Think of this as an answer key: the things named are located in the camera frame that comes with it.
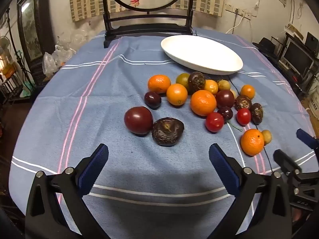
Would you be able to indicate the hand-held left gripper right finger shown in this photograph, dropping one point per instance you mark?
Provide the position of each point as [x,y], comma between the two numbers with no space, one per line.
[224,169]

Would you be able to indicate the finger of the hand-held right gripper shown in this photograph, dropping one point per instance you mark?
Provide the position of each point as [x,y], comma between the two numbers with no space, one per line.
[305,137]
[284,159]

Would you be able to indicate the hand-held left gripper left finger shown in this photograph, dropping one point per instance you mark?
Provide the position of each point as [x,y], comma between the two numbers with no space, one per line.
[93,169]

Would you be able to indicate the tan longan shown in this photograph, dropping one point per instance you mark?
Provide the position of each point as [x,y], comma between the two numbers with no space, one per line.
[267,137]
[234,94]
[223,84]

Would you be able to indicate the red cherry tomato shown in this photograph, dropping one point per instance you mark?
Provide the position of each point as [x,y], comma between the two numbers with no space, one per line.
[243,116]
[214,122]

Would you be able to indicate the wrinkled dark passion fruit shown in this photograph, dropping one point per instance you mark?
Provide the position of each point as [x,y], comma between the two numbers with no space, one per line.
[256,113]
[243,102]
[197,81]

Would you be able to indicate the small dark cherry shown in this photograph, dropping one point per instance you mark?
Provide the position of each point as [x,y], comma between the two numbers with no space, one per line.
[225,113]

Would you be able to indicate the large dark red plum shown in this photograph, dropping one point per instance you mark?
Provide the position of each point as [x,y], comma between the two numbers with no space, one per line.
[138,120]

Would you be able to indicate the large wrinkled passion fruit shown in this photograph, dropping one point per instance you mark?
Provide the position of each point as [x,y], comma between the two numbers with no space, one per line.
[167,132]

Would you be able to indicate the large mandarin orange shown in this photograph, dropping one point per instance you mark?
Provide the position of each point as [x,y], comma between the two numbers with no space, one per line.
[203,102]

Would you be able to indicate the small orange citrus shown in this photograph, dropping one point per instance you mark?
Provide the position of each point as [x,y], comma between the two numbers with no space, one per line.
[247,91]

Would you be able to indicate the smooth round orange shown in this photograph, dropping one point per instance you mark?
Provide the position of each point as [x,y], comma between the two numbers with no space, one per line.
[177,94]

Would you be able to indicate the dark purple plum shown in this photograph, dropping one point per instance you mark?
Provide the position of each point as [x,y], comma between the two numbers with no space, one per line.
[152,99]

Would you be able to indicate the greenish yellow citrus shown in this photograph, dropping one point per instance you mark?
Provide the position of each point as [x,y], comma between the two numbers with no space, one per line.
[182,78]

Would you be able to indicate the white oval plate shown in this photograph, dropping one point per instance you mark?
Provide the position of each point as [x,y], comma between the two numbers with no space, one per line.
[199,52]

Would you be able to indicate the person's right hand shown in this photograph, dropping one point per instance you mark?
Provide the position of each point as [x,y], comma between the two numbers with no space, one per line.
[297,216]

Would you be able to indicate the computer monitor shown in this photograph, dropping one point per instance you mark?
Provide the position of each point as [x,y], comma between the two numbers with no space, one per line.
[297,57]

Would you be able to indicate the blue striped tablecloth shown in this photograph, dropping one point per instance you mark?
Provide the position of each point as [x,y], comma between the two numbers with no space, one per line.
[124,62]

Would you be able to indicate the clear plastic bags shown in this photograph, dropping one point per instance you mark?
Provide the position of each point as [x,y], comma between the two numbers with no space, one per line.
[59,52]

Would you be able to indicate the dark framed painting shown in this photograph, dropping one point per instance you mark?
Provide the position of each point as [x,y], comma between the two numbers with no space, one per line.
[30,29]

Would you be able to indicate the white wall socket row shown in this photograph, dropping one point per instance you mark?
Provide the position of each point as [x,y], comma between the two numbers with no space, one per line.
[230,7]

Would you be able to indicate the checked wall cloth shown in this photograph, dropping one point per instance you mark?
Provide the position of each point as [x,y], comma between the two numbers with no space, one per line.
[82,0]

